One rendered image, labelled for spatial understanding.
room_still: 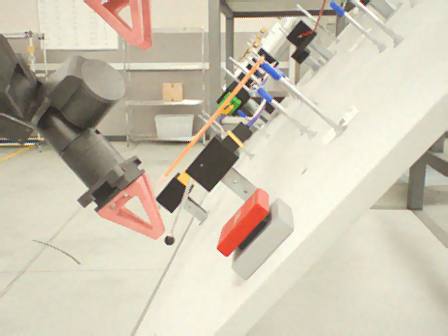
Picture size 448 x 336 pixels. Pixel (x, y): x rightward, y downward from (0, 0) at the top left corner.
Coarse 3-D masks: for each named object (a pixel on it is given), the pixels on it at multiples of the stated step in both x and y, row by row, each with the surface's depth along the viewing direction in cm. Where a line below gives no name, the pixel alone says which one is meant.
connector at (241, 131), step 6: (240, 126) 58; (246, 126) 58; (234, 132) 58; (240, 132) 58; (246, 132) 58; (252, 132) 58; (228, 138) 58; (240, 138) 58; (246, 138) 58; (228, 144) 58; (234, 144) 58; (234, 150) 58
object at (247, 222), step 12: (264, 192) 41; (252, 204) 37; (264, 204) 37; (240, 216) 38; (252, 216) 37; (264, 216) 37; (228, 228) 39; (240, 228) 37; (252, 228) 37; (228, 240) 37; (240, 240) 37; (228, 252) 38
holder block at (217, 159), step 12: (216, 144) 58; (204, 156) 58; (216, 156) 58; (228, 156) 58; (192, 168) 58; (204, 168) 58; (216, 168) 58; (228, 168) 58; (204, 180) 59; (216, 180) 58
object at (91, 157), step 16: (80, 144) 58; (96, 144) 59; (64, 160) 59; (80, 160) 58; (96, 160) 58; (112, 160) 59; (128, 160) 61; (80, 176) 59; (96, 176) 58; (112, 176) 56; (96, 192) 59
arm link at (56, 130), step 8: (48, 112) 58; (56, 112) 58; (40, 120) 58; (48, 120) 58; (56, 120) 58; (64, 120) 58; (40, 128) 58; (48, 128) 58; (56, 128) 58; (64, 128) 58; (72, 128) 58; (80, 128) 58; (88, 128) 59; (48, 136) 58; (56, 136) 58; (64, 136) 58; (72, 136) 58; (56, 144) 58; (64, 144) 58; (56, 152) 60; (64, 152) 60
